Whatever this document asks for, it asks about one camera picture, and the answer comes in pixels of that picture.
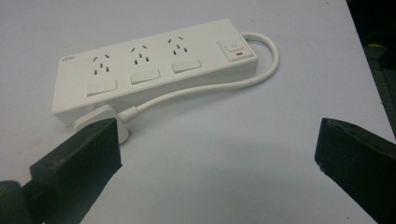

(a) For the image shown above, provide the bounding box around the white power plug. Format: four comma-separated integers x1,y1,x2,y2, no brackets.
74,104,130,145

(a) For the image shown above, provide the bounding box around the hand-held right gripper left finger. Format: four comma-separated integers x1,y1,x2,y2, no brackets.
21,118,123,224

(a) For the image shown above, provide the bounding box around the white power strip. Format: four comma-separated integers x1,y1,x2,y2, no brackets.
50,18,259,128

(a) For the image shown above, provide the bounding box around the white power cable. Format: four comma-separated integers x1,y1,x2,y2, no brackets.
118,31,280,124

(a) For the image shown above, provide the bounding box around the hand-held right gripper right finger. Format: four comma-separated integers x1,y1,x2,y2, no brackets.
314,117,396,224

